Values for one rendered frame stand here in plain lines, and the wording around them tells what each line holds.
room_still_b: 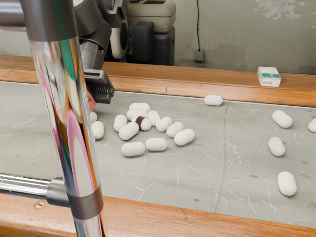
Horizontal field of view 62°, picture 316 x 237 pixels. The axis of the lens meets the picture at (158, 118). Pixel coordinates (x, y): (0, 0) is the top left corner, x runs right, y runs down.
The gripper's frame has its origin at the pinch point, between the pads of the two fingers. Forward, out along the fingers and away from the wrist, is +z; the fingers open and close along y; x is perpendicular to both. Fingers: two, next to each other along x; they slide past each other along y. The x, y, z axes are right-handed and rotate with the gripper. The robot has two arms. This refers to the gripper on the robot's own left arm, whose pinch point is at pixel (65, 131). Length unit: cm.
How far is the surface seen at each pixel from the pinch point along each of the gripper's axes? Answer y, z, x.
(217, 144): 22.6, -2.0, 4.0
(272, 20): 68, -154, 145
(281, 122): 32.8, -7.9, 6.9
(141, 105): 9.2, -8.2, 6.3
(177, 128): 16.4, -3.6, 3.1
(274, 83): 33.3, -18.3, 12.5
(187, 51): 0, -134, 167
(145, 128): 11.1, -3.2, 3.8
